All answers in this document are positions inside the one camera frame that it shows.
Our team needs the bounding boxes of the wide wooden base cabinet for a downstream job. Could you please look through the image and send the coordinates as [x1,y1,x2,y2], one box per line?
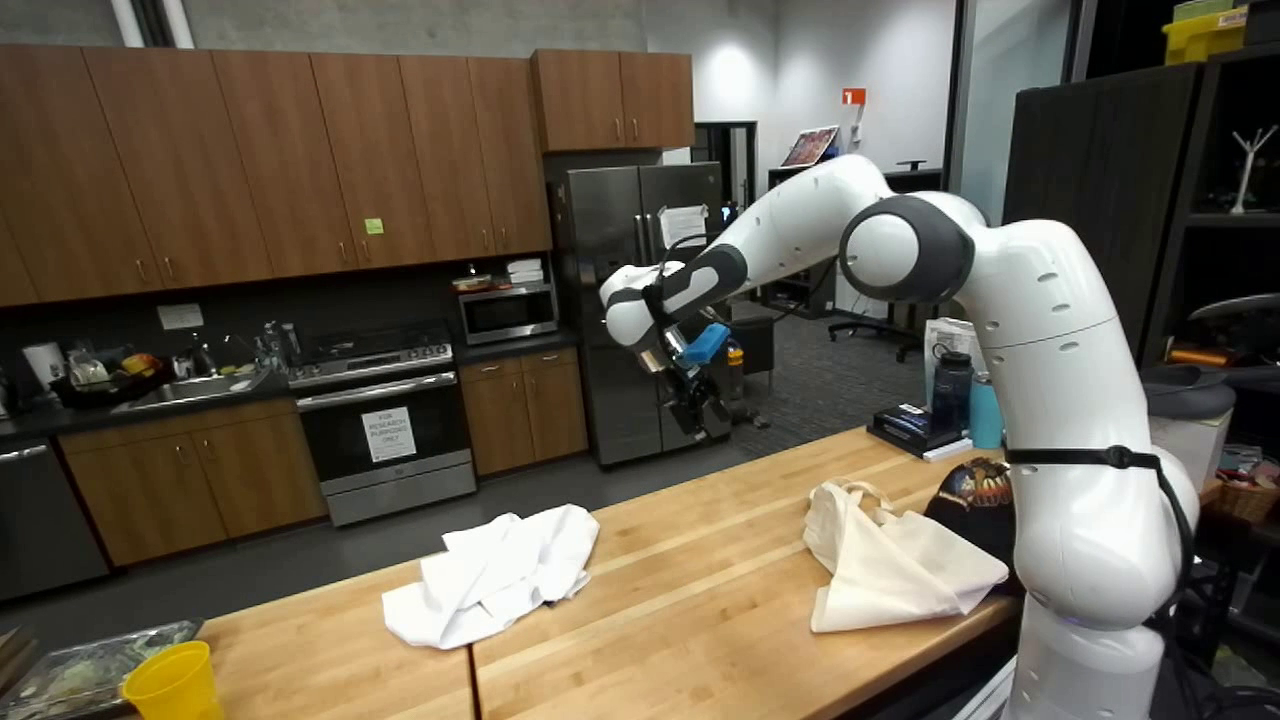
[55,391,326,570]

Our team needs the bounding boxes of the black tablet box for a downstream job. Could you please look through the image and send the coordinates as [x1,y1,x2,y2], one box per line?
[862,395,978,465]

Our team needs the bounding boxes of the dark round bowl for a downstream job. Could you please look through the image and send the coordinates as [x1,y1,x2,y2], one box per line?
[919,452,1020,559]

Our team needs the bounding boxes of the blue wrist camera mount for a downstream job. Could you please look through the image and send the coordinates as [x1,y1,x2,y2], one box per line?
[666,314,739,375]

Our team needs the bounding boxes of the yellow storage box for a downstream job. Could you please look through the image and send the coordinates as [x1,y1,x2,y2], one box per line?
[1160,0,1260,68]

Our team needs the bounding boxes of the stainless steel refrigerator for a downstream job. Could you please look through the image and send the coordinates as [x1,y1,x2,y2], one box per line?
[543,157,731,470]

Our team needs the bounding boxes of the wooden base cabinet two-door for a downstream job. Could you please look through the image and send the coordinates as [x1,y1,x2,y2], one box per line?
[452,345,597,485]

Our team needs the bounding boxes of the long wooden wall cabinets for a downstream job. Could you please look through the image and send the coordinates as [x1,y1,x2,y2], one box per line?
[0,43,554,313]

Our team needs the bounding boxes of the white paper sheet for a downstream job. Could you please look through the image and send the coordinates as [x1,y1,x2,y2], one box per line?
[651,200,713,258]

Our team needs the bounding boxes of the white bin with black lid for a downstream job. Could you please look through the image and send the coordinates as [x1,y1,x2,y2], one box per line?
[1140,363,1240,501]

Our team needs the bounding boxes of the white towel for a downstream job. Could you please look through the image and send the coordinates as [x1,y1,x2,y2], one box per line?
[381,501,602,656]

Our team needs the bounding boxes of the black storage shelf unit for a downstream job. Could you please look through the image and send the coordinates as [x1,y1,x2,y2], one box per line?
[1000,52,1280,403]

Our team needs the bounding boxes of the stainless steel stove oven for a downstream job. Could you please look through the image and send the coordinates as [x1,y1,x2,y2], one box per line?
[285,339,483,533]

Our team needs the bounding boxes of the white wall outlet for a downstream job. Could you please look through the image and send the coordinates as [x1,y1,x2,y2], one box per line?
[150,301,209,334]

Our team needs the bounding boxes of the yellow plastic cup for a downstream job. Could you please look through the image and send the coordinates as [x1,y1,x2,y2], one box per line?
[116,637,226,720]

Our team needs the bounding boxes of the small wooden wall cabinet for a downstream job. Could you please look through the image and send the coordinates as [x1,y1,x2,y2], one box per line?
[527,43,698,157]

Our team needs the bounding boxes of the black tray with foil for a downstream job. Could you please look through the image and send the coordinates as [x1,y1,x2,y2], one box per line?
[0,615,209,720]

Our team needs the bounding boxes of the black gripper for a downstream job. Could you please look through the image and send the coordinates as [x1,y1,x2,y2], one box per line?
[651,347,739,445]

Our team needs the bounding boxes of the teal drink bottle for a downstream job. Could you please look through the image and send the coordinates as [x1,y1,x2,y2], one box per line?
[964,368,1007,454]

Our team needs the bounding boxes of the black dishwasher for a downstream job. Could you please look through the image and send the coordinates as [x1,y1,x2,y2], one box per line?
[0,434,111,606]

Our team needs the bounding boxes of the white printed notice sheet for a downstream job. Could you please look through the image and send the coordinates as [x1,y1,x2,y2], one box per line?
[355,403,421,466]

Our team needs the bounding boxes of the cream cloth tote bag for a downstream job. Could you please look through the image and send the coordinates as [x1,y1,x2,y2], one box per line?
[801,476,1015,639]

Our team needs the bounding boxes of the silver microwave oven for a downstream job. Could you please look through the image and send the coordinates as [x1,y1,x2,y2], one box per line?
[452,279,563,350]

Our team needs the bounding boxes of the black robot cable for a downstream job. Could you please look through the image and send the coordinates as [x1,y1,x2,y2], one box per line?
[1003,445,1200,631]

